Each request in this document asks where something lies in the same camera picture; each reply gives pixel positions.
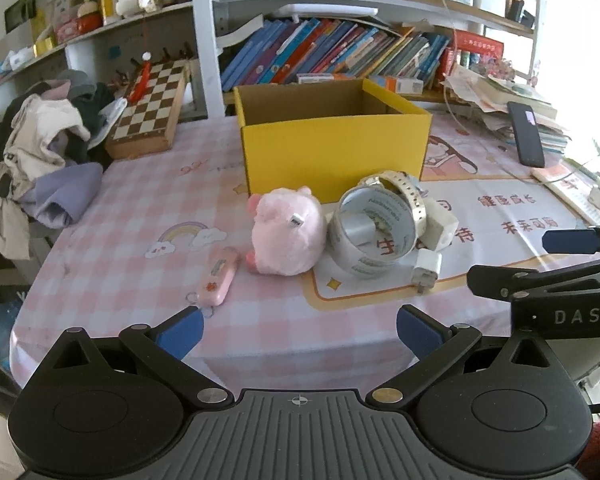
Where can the pink notebook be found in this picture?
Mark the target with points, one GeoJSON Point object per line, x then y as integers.
{"type": "Point", "coordinates": [576, 190]}

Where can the red box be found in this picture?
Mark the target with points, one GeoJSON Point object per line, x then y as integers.
{"type": "Point", "coordinates": [481, 45]}

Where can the pink thermometer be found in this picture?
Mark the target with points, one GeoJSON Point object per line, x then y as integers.
{"type": "Point", "coordinates": [216, 280]}

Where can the black smartphone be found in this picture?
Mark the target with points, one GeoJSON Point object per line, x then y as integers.
{"type": "Point", "coordinates": [526, 134]}

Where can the grey shelf unit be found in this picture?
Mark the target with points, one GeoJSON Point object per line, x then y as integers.
{"type": "Point", "coordinates": [212, 26]}

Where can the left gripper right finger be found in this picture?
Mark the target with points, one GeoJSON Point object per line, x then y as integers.
{"type": "Point", "coordinates": [438, 350]}

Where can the orange white medicine box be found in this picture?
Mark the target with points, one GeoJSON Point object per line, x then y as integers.
{"type": "Point", "coordinates": [400, 85]}

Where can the clear packing tape roll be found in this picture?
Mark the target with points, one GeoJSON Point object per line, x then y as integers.
{"type": "Point", "coordinates": [370, 230]}

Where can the white desk lamp bar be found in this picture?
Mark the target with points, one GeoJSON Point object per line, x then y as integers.
{"type": "Point", "coordinates": [315, 10]}

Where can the pile of clothes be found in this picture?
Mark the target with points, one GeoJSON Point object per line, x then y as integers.
{"type": "Point", "coordinates": [51, 162]}

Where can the white wrist watch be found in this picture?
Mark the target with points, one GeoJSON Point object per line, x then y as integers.
{"type": "Point", "coordinates": [401, 184]}

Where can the wooden chess board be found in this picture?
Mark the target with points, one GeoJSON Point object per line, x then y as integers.
{"type": "Point", "coordinates": [148, 125]}

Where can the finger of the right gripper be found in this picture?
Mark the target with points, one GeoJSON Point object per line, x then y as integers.
{"type": "Point", "coordinates": [577, 241]}
{"type": "Point", "coordinates": [502, 283]}

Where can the white usb power adapter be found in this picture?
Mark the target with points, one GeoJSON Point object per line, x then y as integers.
{"type": "Point", "coordinates": [426, 270]}

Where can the yellow cardboard box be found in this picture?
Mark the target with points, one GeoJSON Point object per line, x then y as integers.
{"type": "Point", "coordinates": [328, 135]}

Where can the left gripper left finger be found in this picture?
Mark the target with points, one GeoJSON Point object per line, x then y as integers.
{"type": "Point", "coordinates": [161, 351]}

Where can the pink printed table mat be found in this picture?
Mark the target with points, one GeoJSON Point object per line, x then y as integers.
{"type": "Point", "coordinates": [296, 291]}

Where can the pink plush pig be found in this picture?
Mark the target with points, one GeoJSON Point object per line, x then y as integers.
{"type": "Point", "coordinates": [289, 232]}

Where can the row of leaning books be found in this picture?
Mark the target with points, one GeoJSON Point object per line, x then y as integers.
{"type": "Point", "coordinates": [324, 49]}

